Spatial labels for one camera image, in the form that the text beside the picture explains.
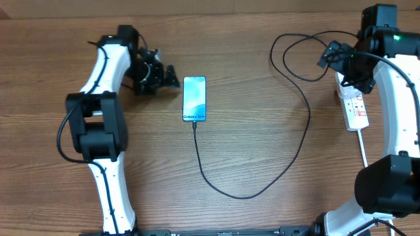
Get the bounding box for white charger plug adapter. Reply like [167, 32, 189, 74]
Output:
[337, 85, 362, 99]

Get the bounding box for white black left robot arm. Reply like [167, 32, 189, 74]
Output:
[56, 25, 180, 235]

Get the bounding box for black USB charger cable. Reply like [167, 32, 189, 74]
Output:
[192, 30, 362, 200]

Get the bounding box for blue Galaxy smartphone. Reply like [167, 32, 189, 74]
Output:
[182, 76, 207, 122]

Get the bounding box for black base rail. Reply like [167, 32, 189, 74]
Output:
[119, 226, 310, 236]

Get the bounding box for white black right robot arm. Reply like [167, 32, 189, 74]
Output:
[308, 4, 419, 235]

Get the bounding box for white power strip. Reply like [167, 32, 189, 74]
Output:
[335, 72, 369, 131]

